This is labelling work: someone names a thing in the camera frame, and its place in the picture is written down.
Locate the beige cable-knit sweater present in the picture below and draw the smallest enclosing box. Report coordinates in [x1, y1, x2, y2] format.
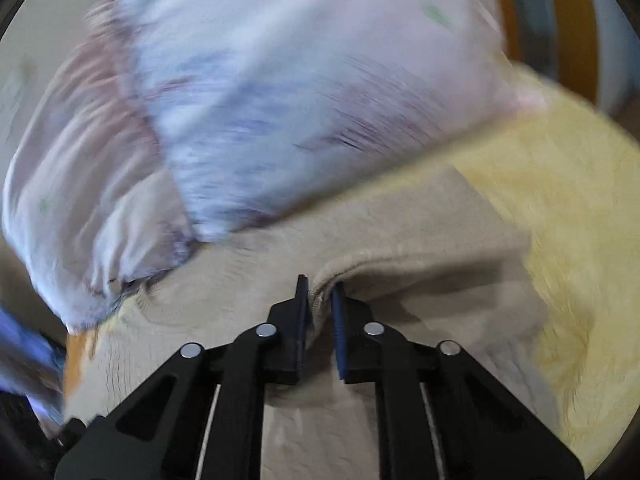
[65, 170, 559, 479]

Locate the yellow patterned bed sheet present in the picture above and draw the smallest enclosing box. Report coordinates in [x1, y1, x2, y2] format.
[449, 66, 639, 472]

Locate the pink floral front pillow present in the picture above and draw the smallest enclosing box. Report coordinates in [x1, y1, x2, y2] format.
[2, 0, 536, 333]

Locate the wooden headboard with dark panel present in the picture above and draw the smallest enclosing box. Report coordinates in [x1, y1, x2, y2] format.
[498, 0, 600, 104]

